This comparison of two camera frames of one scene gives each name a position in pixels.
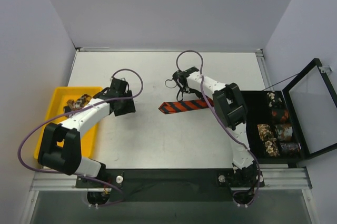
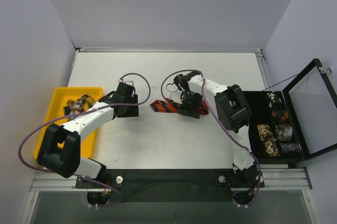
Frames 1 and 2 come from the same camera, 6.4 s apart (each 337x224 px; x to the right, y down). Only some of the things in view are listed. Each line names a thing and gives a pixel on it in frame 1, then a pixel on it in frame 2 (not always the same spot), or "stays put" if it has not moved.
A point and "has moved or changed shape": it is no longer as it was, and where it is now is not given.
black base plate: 174,185 stays put
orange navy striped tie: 169,107 has moved or changed shape
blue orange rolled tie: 284,132 stays put
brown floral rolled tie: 266,134 stays put
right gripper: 180,87 → 189,110
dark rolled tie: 289,147 stays put
